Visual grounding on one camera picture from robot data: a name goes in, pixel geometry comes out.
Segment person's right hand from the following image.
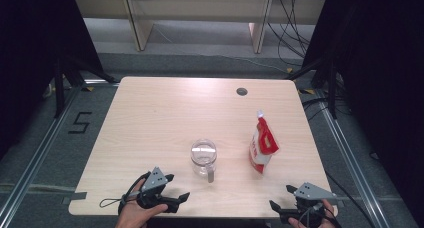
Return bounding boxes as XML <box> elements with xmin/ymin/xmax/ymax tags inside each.
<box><xmin>287</xmin><ymin>199</ymin><xmax>340</xmax><ymax>228</ymax></box>

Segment grey tape strip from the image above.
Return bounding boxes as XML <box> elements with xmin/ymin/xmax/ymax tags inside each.
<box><xmin>61</xmin><ymin>191</ymin><xmax>89</xmax><ymax>205</ymax></box>

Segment red white sugar bag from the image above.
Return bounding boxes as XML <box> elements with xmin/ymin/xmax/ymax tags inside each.
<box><xmin>248</xmin><ymin>109</ymin><xmax>281</xmax><ymax>175</ymax></box>

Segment person's left hand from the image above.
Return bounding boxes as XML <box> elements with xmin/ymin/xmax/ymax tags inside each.
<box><xmin>114</xmin><ymin>179</ymin><xmax>169</xmax><ymax>228</ymax></box>

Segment black floor cable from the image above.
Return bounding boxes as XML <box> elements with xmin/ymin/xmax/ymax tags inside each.
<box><xmin>324</xmin><ymin>171</ymin><xmax>378</xmax><ymax>228</ymax></box>

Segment aluminium floor rail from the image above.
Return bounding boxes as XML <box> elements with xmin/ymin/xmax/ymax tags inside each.
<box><xmin>315</xmin><ymin>96</ymin><xmax>391</xmax><ymax>228</ymax></box>
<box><xmin>0</xmin><ymin>84</ymin><xmax>84</xmax><ymax>220</ymax></box>

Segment clear glass measuring cup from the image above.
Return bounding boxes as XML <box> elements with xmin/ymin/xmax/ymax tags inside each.
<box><xmin>190</xmin><ymin>138</ymin><xmax>218</xmax><ymax>184</ymax></box>

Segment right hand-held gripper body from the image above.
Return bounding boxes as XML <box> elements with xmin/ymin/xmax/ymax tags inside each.
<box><xmin>278</xmin><ymin>182</ymin><xmax>338</xmax><ymax>224</ymax></box>

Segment black floor cables near stand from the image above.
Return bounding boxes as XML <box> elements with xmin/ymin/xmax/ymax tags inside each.
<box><xmin>301</xmin><ymin>97</ymin><xmax>353</xmax><ymax>123</ymax></box>

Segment beige wooden desk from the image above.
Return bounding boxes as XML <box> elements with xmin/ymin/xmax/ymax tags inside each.
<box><xmin>72</xmin><ymin>0</ymin><xmax>326</xmax><ymax>54</ymax></box>

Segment black curtain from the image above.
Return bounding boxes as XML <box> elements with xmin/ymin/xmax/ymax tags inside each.
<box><xmin>0</xmin><ymin>0</ymin><xmax>105</xmax><ymax>160</ymax></box>
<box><xmin>300</xmin><ymin>0</ymin><xmax>424</xmax><ymax>222</ymax></box>

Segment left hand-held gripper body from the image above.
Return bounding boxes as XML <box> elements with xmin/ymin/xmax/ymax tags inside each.
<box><xmin>135</xmin><ymin>166</ymin><xmax>180</xmax><ymax>214</ymax></box>

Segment bundle of black hanging cables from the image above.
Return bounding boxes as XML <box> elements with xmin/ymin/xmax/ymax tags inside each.
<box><xmin>267</xmin><ymin>0</ymin><xmax>312</xmax><ymax>68</ymax></box>

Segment black metal stand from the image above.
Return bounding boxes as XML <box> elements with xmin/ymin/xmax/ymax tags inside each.
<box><xmin>284</xmin><ymin>57</ymin><xmax>338</xmax><ymax>120</ymax></box>
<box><xmin>52</xmin><ymin>54</ymin><xmax>120</xmax><ymax>119</ymax></box>

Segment grey floor strip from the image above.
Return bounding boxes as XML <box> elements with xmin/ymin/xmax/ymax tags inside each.
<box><xmin>0</xmin><ymin>182</ymin><xmax>77</xmax><ymax>195</ymax></box>

